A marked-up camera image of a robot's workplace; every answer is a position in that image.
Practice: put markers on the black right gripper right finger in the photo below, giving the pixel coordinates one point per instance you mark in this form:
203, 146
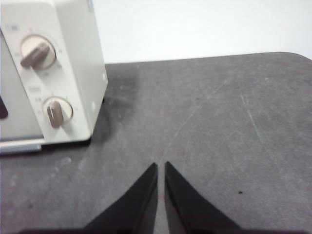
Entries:
185, 207

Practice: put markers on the cream toaster oven housing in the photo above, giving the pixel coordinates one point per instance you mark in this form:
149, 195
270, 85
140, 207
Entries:
80, 48

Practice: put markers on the silver oven crumb tray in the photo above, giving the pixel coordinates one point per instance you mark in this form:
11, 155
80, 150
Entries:
19, 148

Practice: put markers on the beige temperature dial knob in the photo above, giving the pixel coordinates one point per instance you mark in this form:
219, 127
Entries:
36, 53

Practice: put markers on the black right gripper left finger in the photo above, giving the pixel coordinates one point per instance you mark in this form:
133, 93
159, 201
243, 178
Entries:
139, 207

